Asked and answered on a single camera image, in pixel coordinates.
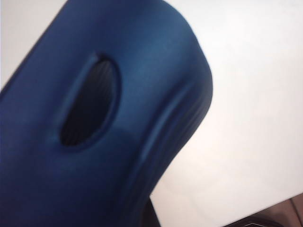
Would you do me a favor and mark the blue rubber slipper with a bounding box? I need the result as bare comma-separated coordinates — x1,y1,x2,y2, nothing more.
0,0,214,227

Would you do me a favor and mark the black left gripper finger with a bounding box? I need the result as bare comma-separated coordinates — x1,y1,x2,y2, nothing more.
139,200,163,227

